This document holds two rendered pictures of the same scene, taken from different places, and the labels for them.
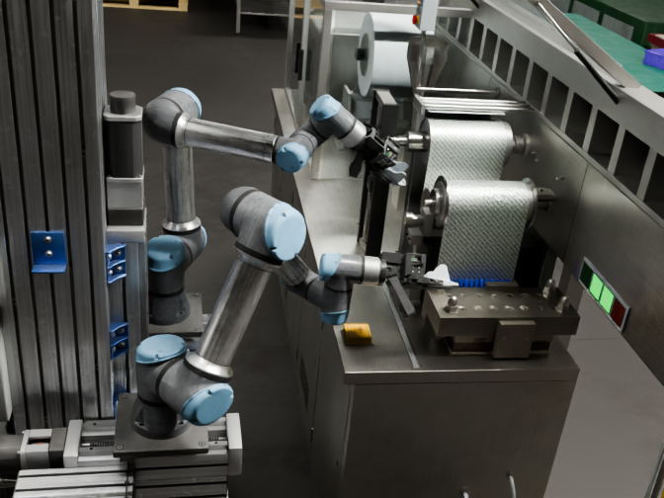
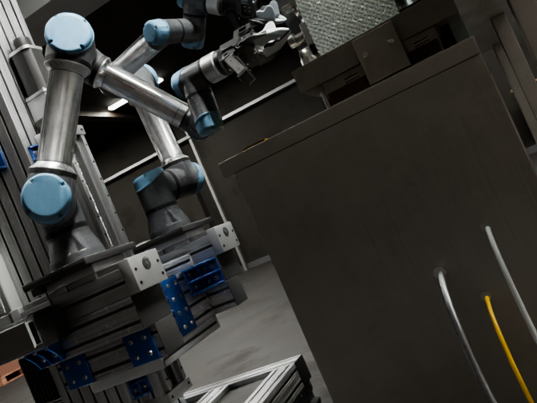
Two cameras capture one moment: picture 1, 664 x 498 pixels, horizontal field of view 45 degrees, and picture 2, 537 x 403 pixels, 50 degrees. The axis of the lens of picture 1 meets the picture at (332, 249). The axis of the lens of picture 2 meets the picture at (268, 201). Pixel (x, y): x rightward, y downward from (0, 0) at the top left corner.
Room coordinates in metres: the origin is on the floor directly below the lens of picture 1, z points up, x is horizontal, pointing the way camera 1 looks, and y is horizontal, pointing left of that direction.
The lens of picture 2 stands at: (0.54, -0.93, 0.71)
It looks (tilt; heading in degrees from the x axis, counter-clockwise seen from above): 2 degrees up; 34
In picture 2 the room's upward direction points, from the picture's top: 24 degrees counter-clockwise
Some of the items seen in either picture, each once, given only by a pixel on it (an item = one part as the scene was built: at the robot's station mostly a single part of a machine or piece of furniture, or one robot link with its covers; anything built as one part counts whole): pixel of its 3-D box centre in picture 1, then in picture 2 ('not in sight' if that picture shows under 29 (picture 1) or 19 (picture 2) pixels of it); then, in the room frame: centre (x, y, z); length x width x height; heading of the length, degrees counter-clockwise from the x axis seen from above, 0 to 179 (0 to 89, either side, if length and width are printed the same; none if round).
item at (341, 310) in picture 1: (331, 299); (204, 115); (1.81, -0.01, 1.05); 0.11 x 0.08 x 0.11; 48
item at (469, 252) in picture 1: (478, 255); (353, 22); (2.03, -0.42, 1.11); 0.23 x 0.01 x 0.18; 101
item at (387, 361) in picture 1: (375, 187); (411, 118); (3.00, -0.15, 0.88); 2.52 x 0.66 x 0.04; 11
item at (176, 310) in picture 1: (164, 297); (165, 219); (2.03, 0.48, 0.87); 0.15 x 0.15 x 0.10
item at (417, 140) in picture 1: (416, 141); not in sight; (2.31, -0.22, 1.33); 0.06 x 0.06 x 0.06; 11
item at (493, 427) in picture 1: (367, 283); (458, 213); (3.00, -0.17, 0.43); 2.52 x 0.64 x 0.86; 11
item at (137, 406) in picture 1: (161, 403); (73, 245); (1.54, 0.38, 0.87); 0.15 x 0.15 x 0.10
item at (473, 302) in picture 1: (500, 310); (376, 47); (1.92, -0.49, 1.00); 0.40 x 0.16 x 0.06; 101
